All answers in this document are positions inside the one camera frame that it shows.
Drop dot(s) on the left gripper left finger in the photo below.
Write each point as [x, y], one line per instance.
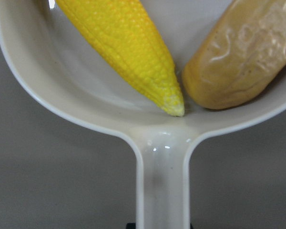
[130, 226]

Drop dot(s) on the beige plastic dustpan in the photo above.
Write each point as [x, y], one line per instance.
[56, 66]

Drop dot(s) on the brown toy potato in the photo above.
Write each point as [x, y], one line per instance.
[240, 56]

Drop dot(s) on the yellow toy corn cob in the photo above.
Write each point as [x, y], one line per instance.
[124, 35]

